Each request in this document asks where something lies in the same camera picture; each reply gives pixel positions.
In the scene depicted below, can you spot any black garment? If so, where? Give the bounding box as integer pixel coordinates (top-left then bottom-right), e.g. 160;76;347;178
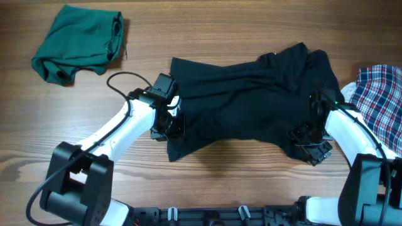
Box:
167;43;344;161

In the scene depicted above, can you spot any green cloth bag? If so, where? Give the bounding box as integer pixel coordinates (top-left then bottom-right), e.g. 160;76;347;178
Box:
31;4;124;86

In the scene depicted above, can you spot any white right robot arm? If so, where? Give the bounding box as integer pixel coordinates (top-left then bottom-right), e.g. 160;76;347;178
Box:
288;90;401;225

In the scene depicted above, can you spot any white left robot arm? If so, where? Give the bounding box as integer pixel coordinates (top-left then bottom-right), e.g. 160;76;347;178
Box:
34;73;184;225

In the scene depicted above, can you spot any white cloth piece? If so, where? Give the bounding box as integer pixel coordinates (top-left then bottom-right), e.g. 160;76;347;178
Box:
341;82;357;103

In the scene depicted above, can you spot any plaid checkered cloth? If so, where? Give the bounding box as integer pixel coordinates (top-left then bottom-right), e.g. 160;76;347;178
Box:
350;65;401;156

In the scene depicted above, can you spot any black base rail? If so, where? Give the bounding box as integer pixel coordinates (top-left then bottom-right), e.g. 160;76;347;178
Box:
129;206;302;226

